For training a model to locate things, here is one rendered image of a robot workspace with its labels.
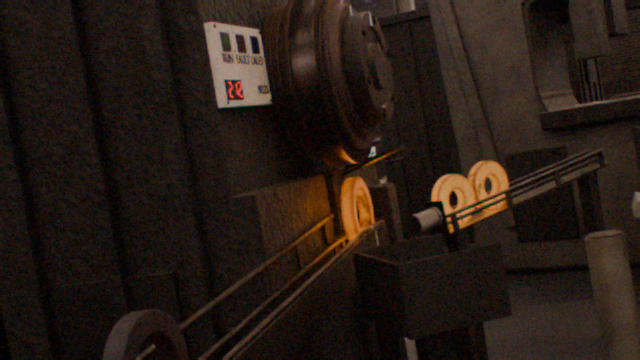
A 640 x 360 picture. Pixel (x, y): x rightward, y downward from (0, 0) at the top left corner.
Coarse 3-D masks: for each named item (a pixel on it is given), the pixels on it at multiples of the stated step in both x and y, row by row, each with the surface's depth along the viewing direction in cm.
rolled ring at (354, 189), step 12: (348, 180) 218; (360, 180) 222; (348, 192) 214; (360, 192) 224; (348, 204) 212; (360, 204) 227; (348, 216) 212; (360, 216) 227; (372, 216) 227; (348, 228) 213; (360, 228) 215
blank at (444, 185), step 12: (444, 180) 254; (456, 180) 256; (468, 180) 259; (432, 192) 254; (444, 192) 253; (456, 192) 260; (468, 192) 259; (444, 204) 253; (468, 204) 259; (468, 216) 258
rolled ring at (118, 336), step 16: (128, 320) 116; (144, 320) 117; (160, 320) 121; (112, 336) 114; (128, 336) 113; (144, 336) 117; (160, 336) 122; (176, 336) 125; (112, 352) 112; (128, 352) 113; (160, 352) 125; (176, 352) 124
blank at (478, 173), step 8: (472, 168) 264; (480, 168) 263; (488, 168) 265; (496, 168) 267; (472, 176) 262; (480, 176) 262; (488, 176) 267; (496, 176) 267; (504, 176) 269; (472, 184) 261; (480, 184) 262; (496, 184) 268; (504, 184) 269; (480, 192) 262; (496, 192) 267; (504, 200) 268; (488, 208) 264; (496, 208) 266
